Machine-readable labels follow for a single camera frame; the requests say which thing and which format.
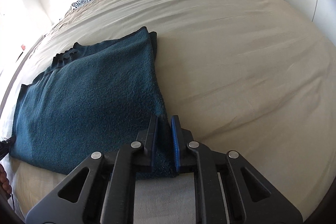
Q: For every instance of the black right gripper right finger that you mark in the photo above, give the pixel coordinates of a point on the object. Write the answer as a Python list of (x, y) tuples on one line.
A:
[(228, 189)]

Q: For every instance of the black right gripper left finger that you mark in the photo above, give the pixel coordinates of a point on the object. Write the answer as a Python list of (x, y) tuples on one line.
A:
[(101, 188)]

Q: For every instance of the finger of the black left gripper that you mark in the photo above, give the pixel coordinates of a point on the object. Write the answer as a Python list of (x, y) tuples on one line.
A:
[(5, 146)]

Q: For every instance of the dark teal knit sweater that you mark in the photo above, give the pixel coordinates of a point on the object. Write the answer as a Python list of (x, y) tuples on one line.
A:
[(92, 98)]

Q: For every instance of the beige bed with sheet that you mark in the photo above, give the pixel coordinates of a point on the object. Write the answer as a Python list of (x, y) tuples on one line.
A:
[(251, 75)]

